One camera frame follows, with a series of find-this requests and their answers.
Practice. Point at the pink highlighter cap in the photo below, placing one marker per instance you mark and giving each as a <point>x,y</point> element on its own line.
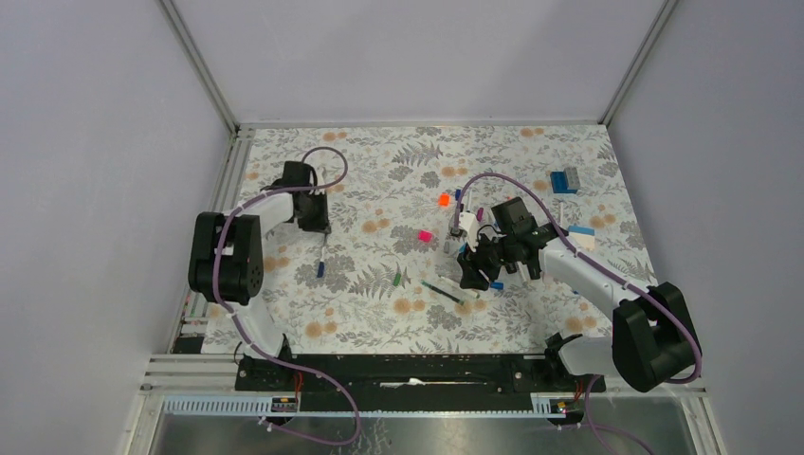
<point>425,236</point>

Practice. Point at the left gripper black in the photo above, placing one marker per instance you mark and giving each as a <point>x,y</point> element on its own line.
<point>319,224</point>

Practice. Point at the white pen dark-blue cap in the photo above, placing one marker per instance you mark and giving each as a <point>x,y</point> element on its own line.
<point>321,263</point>

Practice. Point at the floral patterned table mat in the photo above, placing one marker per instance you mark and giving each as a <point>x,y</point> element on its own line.
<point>383,188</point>

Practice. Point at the white marker green cap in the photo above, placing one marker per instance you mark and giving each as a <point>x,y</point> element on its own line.
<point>457,291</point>

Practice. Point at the blue box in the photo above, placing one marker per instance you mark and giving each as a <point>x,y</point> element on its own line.
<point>565,181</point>

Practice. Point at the black highlighter blue cap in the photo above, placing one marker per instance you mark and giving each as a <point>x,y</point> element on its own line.
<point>534,270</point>

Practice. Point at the orange highlighter cap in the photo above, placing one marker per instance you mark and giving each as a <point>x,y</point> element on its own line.
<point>444,200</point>

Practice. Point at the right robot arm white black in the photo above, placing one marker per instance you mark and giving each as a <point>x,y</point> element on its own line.
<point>652,341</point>

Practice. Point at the white blue block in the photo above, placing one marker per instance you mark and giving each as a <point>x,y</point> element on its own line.
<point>583,237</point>

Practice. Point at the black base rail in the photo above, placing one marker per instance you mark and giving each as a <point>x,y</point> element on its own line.
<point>411,383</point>

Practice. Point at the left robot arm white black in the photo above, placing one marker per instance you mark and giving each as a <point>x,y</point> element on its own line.
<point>226,265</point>

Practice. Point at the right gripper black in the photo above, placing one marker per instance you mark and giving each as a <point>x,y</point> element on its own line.
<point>470,263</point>

